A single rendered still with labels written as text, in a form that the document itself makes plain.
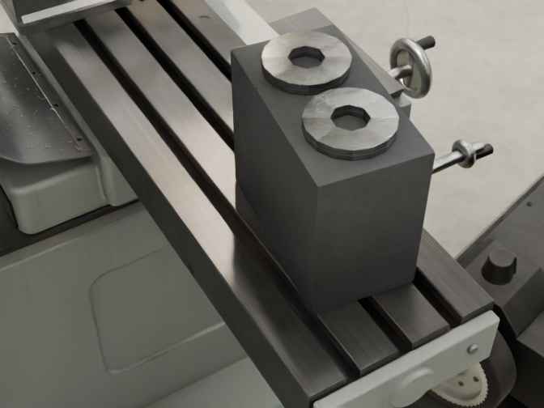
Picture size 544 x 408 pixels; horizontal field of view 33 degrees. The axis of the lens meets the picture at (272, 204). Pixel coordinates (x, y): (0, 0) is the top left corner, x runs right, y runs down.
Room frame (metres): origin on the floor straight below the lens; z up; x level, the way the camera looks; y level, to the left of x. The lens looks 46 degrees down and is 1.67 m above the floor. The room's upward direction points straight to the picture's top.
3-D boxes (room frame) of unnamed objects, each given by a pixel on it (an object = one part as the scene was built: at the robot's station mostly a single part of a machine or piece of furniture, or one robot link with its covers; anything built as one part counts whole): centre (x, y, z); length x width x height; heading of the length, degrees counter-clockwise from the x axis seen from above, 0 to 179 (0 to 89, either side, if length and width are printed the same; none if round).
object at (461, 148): (1.26, -0.32, 0.49); 0.22 x 0.06 x 0.06; 121
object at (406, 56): (1.36, -0.23, 0.61); 0.16 x 0.12 x 0.12; 121
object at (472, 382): (0.82, -0.27, 0.50); 0.20 x 0.05 x 0.20; 47
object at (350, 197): (0.70, -0.05, 1.01); 0.22 x 0.12 x 0.20; 22
